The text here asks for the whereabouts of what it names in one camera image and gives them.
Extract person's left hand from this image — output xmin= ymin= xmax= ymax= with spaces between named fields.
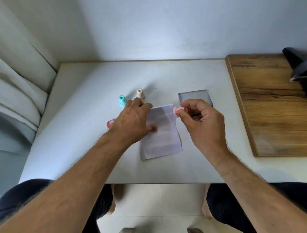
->
xmin=107 ymin=97 xmax=158 ymax=146

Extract person's right hand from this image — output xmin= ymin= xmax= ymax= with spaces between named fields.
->
xmin=179 ymin=98 xmax=229 ymax=157

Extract white paper sheet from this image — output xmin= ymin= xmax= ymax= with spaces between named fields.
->
xmin=140 ymin=104 xmax=183 ymax=161

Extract person's right forearm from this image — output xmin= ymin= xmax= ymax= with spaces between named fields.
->
xmin=206 ymin=144 xmax=307 ymax=233

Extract person's left forearm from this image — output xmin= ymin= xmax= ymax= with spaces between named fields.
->
xmin=0 ymin=133 xmax=135 ymax=233

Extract clear plastic box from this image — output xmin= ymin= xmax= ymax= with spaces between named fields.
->
xmin=178 ymin=89 xmax=214 ymax=121

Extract person's left leg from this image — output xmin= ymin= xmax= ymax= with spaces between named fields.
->
xmin=106 ymin=184 xmax=117 ymax=216

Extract person's leg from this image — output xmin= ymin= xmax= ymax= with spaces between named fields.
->
xmin=202 ymin=185 xmax=214 ymax=220
xmin=106 ymin=184 xmax=117 ymax=216

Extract person's right leg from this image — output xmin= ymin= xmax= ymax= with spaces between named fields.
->
xmin=202 ymin=185 xmax=214 ymax=220

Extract wooden board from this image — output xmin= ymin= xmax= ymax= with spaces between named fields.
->
xmin=225 ymin=54 xmax=307 ymax=158

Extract black appliance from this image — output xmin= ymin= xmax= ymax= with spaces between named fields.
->
xmin=282 ymin=47 xmax=307 ymax=83

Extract white curtain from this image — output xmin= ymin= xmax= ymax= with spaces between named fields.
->
xmin=0 ymin=0 xmax=58 ymax=135

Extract dark shorts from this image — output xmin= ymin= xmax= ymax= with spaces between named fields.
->
xmin=0 ymin=179 xmax=307 ymax=233

